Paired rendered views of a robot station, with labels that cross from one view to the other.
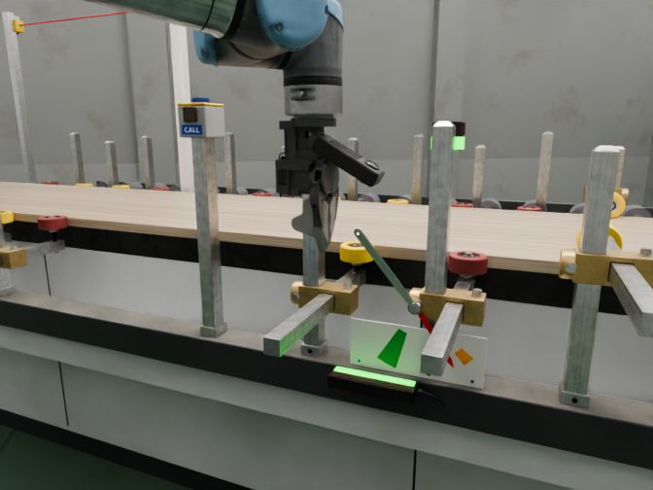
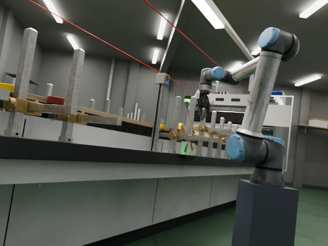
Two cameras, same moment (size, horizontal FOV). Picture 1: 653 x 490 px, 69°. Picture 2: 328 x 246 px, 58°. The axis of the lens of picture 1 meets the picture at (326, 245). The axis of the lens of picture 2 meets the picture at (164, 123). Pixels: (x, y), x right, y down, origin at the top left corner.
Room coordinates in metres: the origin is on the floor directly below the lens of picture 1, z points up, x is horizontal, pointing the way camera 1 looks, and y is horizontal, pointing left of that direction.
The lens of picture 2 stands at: (0.72, 2.20, 0.73)
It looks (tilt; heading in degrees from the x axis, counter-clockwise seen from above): 5 degrees up; 278
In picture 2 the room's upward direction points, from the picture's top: 8 degrees clockwise
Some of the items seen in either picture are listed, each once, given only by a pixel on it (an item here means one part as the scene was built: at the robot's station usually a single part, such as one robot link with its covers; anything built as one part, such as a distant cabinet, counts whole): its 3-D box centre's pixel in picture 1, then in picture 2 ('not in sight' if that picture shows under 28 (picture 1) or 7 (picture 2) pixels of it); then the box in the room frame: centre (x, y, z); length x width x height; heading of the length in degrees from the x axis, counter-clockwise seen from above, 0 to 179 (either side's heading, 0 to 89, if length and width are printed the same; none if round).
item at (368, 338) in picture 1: (414, 352); (188, 148); (0.85, -0.17, 0.75); 0.26 x 0.01 x 0.10; 68
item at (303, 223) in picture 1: (308, 226); (203, 113); (0.75, 0.03, 1.01); 0.06 x 0.03 x 0.09; 69
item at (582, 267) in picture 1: (605, 267); (202, 128); (0.75, -0.46, 0.95); 0.14 x 0.06 x 0.05; 68
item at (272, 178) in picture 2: not in sight; (267, 175); (0.34, 0.40, 0.65); 0.19 x 0.19 x 0.10
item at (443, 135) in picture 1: (437, 255); (190, 125); (0.86, -0.21, 0.94); 0.04 x 0.04 x 0.48; 68
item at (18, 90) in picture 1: (26, 117); not in sight; (2.86, 1.74, 1.25); 0.09 x 0.08 x 1.10; 68
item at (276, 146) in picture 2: not in sight; (269, 152); (0.35, 0.40, 0.79); 0.17 x 0.15 x 0.18; 31
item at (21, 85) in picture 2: not in sight; (20, 89); (1.43, 1.18, 0.88); 0.04 x 0.04 x 0.48; 68
